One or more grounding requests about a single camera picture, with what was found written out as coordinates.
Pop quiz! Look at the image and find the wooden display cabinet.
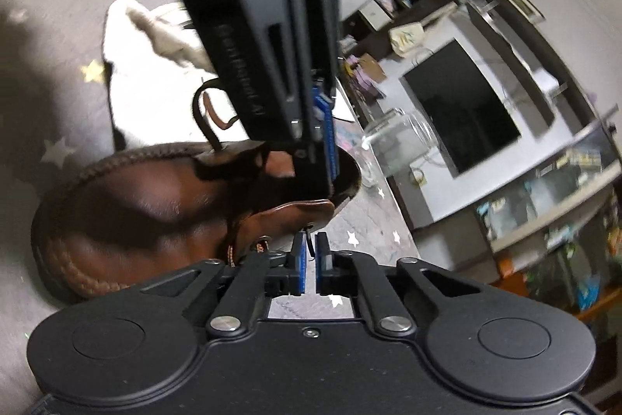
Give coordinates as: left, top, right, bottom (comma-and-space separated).
475, 125, 621, 323

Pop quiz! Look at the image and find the grey star pattern table mat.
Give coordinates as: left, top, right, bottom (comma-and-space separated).
0, 0, 424, 415

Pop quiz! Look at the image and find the black tv console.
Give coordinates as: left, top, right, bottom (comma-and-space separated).
339, 56, 437, 229

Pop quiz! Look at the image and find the white towel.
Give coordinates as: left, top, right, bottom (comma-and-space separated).
102, 0, 216, 149

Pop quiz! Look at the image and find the black wall television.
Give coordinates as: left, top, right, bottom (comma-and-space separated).
404, 40, 520, 174

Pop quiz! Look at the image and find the clear glass mason jar mug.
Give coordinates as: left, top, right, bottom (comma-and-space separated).
355, 109, 447, 186

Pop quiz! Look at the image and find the brown shoelace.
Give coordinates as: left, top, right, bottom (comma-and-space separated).
192, 79, 270, 267

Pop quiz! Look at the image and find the white canvas tote bag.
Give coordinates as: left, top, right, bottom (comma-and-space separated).
389, 22, 426, 58

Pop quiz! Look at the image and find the brown leather shoe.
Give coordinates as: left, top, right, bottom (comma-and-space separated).
31, 141, 360, 305

